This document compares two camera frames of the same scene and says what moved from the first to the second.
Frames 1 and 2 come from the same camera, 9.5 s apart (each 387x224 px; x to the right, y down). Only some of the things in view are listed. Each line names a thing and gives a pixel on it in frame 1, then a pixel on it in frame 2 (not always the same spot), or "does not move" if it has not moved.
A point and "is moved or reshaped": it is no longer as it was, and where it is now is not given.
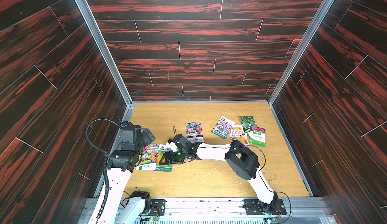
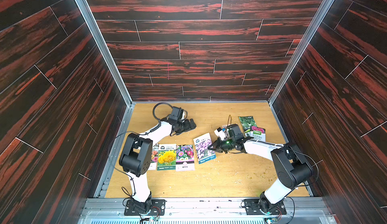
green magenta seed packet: [257, 136] does not move
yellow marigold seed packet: [163, 167] does not move
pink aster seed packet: [194, 131] is moved or reshaped
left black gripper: [146, 140] to [187, 126]
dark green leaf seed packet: [247, 121] does not move
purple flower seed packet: [223, 127] is moved or reshaped
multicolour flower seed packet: [148, 158] does not move
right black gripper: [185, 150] to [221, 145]
